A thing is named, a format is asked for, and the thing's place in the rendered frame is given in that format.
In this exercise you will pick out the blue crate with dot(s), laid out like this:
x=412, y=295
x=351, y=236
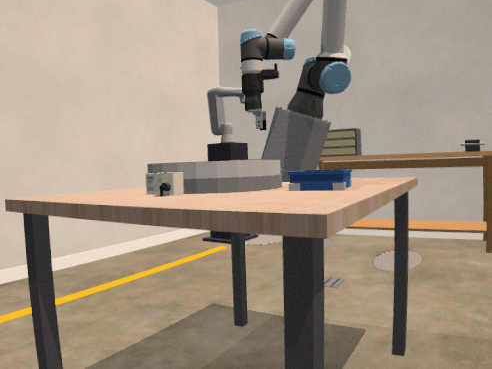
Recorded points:
x=320, y=180

